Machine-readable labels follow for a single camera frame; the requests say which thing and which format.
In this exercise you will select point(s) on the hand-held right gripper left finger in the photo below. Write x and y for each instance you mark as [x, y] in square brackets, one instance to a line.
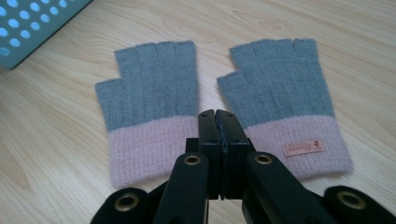
[211, 137]

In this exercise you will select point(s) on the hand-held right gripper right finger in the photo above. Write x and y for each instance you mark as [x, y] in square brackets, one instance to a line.
[232, 137]

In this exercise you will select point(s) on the grey pink fingerless knit glove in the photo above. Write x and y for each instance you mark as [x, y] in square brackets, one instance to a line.
[155, 102]

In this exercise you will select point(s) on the teal perforated box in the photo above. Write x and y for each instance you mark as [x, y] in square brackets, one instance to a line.
[28, 28]

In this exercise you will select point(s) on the grey pink glove with label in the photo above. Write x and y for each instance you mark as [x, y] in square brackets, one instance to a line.
[280, 93]

